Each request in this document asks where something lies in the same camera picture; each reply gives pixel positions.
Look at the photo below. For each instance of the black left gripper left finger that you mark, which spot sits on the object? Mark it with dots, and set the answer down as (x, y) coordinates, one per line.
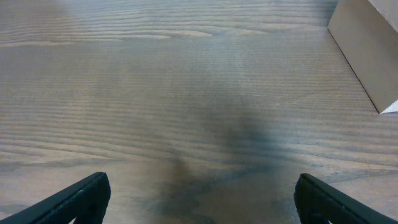
(84, 202)

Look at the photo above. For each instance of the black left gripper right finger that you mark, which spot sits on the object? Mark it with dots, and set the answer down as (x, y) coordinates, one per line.
(319, 203)

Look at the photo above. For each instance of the cardboard box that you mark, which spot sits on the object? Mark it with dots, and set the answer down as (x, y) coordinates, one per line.
(366, 33)

